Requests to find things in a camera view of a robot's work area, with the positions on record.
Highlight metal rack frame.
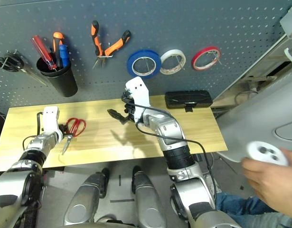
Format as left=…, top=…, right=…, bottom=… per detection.
left=212, top=35, right=292, bottom=105

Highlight dark grey pegboard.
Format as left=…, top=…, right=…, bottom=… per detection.
left=0, top=0, right=292, bottom=114

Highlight orange black screwdriver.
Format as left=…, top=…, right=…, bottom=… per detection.
left=53, top=32, right=65, bottom=68

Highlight blue jeans person leg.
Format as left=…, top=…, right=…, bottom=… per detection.
left=216, top=192, right=292, bottom=228

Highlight silver robot leg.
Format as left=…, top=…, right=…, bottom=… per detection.
left=63, top=167, right=110, bottom=226
left=131, top=166, right=167, bottom=228

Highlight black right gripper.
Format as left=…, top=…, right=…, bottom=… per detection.
left=107, top=90, right=137, bottom=125

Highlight blue handled screwdriver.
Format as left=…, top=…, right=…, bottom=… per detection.
left=58, top=44, right=70, bottom=68

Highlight black plastic cup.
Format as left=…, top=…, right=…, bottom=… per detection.
left=36, top=57, right=79, bottom=97

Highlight blue tape roll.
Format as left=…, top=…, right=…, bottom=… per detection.
left=126, top=49, right=162, bottom=80

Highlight large white cabinet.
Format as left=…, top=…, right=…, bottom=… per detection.
left=217, top=76, right=292, bottom=163

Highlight white tape roll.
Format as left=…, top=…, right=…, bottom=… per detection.
left=159, top=49, right=186, bottom=76

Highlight orange black pliers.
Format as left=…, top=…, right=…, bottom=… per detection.
left=90, top=20, right=132, bottom=69

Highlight white handheld controller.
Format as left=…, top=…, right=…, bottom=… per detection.
left=246, top=141, right=289, bottom=167

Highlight silver left robot leg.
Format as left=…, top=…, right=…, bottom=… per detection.
left=63, top=167, right=110, bottom=226

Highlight red handled screwdriver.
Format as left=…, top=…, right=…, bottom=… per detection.
left=31, top=35, right=57, bottom=71

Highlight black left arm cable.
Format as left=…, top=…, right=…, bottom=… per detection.
left=22, top=111, right=46, bottom=152

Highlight black tool case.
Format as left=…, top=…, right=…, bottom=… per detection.
left=165, top=90, right=213, bottom=113

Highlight red handled scissors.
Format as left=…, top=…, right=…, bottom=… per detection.
left=61, top=118, right=87, bottom=155

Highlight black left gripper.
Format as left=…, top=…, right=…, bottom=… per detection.
left=58, top=123, right=68, bottom=138

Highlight black handled scissors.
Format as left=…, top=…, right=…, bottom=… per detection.
left=0, top=49, right=48, bottom=86

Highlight red tape roll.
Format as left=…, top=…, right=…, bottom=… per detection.
left=191, top=46, right=222, bottom=71

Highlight white plastic hook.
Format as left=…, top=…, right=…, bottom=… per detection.
left=283, top=48, right=292, bottom=64

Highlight silver right robot leg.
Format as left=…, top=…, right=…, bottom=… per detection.
left=131, top=166, right=167, bottom=228

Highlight translucent plastic box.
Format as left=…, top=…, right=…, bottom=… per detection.
left=280, top=2, right=292, bottom=38

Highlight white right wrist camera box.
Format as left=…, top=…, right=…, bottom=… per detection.
left=125, top=76, right=151, bottom=123

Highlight grey robot waist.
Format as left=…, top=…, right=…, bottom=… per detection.
left=93, top=215, right=134, bottom=228

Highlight bare person hand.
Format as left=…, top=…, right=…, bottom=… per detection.
left=240, top=148, right=292, bottom=218

